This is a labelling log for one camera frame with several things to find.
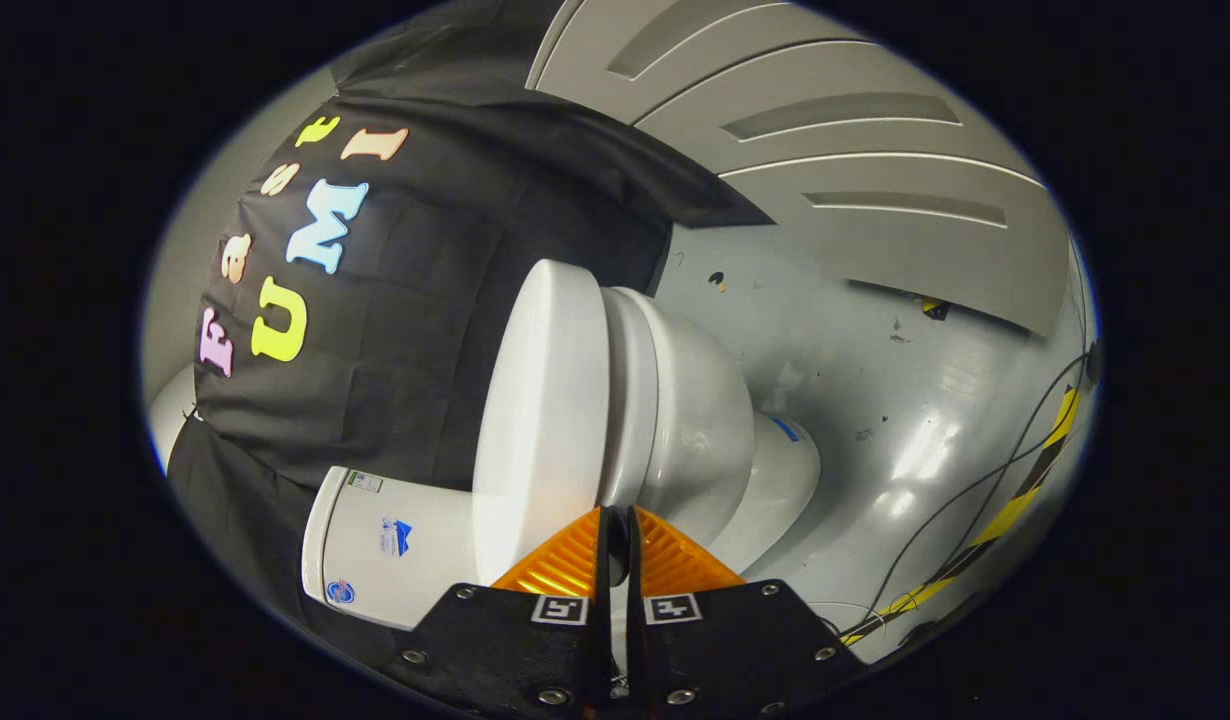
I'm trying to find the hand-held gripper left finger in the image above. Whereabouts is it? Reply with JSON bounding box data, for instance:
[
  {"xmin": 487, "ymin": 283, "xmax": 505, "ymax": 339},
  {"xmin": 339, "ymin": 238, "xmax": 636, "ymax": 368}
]
[{"xmin": 390, "ymin": 505, "xmax": 616, "ymax": 716}]

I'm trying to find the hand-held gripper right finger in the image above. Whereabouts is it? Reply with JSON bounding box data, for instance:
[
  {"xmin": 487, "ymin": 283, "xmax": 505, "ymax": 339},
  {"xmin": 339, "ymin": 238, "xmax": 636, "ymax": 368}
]
[{"xmin": 625, "ymin": 505, "xmax": 871, "ymax": 716}]

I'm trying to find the white toilet lid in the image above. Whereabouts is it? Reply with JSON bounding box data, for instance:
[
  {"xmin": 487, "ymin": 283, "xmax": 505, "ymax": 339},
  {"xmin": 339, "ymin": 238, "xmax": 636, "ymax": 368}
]
[{"xmin": 472, "ymin": 259, "xmax": 612, "ymax": 587}]

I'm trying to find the white ceramic toilet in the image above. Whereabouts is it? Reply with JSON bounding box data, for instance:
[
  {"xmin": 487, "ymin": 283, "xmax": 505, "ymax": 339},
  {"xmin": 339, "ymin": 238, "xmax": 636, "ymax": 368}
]
[{"xmin": 302, "ymin": 287, "xmax": 821, "ymax": 633}]

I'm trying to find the yellow black hazard tape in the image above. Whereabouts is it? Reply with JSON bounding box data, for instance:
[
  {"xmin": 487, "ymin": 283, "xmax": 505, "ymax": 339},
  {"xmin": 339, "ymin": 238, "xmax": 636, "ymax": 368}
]
[{"xmin": 840, "ymin": 385, "xmax": 1081, "ymax": 646}]

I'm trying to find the black backdrop cloth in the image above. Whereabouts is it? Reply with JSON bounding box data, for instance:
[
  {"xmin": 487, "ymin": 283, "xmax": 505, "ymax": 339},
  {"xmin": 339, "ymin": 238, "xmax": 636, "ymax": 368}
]
[{"xmin": 165, "ymin": 0, "xmax": 776, "ymax": 641}]

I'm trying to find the white grey cabinet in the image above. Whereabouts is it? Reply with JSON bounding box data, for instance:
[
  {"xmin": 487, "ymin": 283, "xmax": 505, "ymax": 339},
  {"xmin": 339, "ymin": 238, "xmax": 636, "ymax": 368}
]
[{"xmin": 525, "ymin": 0, "xmax": 1071, "ymax": 336}]

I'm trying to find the thin black floor cable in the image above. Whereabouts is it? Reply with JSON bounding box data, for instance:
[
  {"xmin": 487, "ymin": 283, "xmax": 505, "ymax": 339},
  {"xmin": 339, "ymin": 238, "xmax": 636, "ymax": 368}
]
[{"xmin": 865, "ymin": 345, "xmax": 1101, "ymax": 626}]

